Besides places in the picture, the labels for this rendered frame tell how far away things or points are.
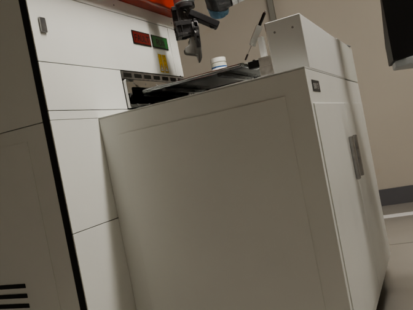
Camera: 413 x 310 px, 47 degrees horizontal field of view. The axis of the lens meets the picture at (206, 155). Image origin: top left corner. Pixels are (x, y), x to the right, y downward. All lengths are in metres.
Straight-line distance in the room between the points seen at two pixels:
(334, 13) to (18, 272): 3.00
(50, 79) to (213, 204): 0.54
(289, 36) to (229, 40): 2.65
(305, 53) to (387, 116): 2.53
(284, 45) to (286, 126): 0.21
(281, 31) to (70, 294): 0.88
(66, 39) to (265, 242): 0.78
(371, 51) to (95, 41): 2.58
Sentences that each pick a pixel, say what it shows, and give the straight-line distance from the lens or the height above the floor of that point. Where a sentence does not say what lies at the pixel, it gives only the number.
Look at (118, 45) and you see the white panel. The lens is 1.65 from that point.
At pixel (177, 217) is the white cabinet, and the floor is 0.50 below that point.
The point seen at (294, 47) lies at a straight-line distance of 1.27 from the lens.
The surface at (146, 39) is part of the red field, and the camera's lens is 1.81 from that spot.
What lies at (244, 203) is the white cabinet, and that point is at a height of 0.51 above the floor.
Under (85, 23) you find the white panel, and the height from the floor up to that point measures 1.11.
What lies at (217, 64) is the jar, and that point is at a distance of 2.18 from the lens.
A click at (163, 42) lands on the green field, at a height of 1.10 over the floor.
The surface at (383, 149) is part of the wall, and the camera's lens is 3.76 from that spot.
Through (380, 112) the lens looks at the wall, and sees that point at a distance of 3.75.
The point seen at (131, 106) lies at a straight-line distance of 1.60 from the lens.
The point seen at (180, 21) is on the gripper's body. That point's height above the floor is 1.13.
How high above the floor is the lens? 0.67
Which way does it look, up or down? 1 degrees down
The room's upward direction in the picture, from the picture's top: 11 degrees counter-clockwise
